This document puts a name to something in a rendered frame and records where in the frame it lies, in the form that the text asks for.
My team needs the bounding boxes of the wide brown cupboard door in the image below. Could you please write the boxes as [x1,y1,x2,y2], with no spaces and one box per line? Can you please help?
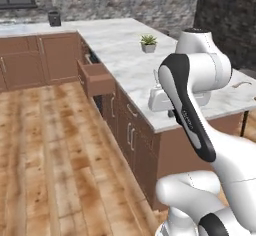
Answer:
[0,50,47,92]

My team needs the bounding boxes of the wooden utensil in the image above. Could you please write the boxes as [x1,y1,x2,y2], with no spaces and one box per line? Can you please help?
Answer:
[231,80,254,90]

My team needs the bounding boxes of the open brown drawer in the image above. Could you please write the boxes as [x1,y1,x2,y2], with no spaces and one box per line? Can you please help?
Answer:
[76,59,117,98]

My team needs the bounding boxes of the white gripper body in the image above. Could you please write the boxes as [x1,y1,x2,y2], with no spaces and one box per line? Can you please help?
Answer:
[147,84,175,113]

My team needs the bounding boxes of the brown island cupboard door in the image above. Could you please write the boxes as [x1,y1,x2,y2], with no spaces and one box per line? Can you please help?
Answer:
[117,111,160,208]
[101,92,120,138]

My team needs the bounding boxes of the brown drawer front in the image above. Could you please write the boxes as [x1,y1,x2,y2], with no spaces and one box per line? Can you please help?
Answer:
[0,35,40,57]

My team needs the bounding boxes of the black toaster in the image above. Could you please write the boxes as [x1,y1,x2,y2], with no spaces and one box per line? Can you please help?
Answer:
[47,10,62,27]

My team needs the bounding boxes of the green plant in white pot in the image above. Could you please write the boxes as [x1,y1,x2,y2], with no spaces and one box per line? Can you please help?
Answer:
[139,34,159,54]

